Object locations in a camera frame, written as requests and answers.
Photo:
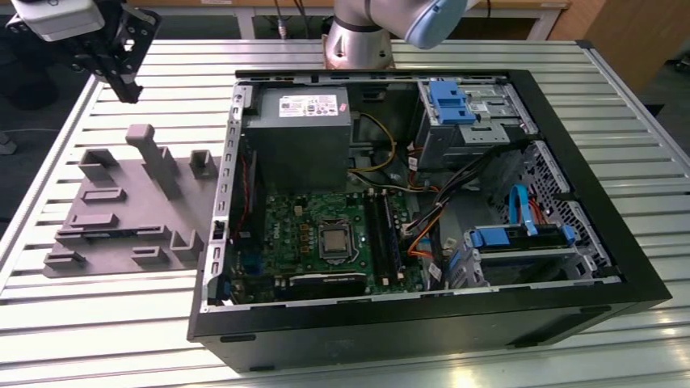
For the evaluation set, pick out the gray power supply unit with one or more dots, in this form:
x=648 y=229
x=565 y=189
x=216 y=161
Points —
x=296 y=149

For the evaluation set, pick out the hard disk in blue carrier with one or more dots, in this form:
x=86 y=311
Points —
x=489 y=236

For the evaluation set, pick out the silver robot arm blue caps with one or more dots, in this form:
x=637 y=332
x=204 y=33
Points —
x=355 y=40

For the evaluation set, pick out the gray parts rack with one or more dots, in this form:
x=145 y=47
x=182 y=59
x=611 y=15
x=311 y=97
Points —
x=134 y=194

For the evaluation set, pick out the RAM slot white latches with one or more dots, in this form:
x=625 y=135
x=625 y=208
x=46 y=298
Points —
x=379 y=238

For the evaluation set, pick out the black open PC case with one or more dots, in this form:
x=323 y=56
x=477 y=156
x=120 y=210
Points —
x=376 y=335

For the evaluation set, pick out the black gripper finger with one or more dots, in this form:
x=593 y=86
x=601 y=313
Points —
x=141 y=40
x=98 y=68

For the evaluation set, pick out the green motherboard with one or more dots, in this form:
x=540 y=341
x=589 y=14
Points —
x=344 y=206

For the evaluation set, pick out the black graphics card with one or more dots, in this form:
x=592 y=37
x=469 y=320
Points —
x=323 y=285

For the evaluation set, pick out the blue drive bay bracket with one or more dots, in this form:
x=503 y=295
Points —
x=449 y=101

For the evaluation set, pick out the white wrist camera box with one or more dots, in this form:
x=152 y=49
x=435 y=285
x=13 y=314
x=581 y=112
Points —
x=58 y=18

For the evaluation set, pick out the black office chair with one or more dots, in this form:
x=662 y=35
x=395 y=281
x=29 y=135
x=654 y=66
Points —
x=26 y=81

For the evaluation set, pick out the silver drive bay cage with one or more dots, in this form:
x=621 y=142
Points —
x=484 y=137

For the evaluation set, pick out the silver disk bay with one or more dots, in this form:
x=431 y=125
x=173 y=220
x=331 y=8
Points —
x=528 y=252

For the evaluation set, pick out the brown wooden cabinet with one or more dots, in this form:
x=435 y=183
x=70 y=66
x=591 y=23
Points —
x=635 y=32

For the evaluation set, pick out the silver CPU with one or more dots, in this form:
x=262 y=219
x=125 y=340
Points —
x=333 y=241

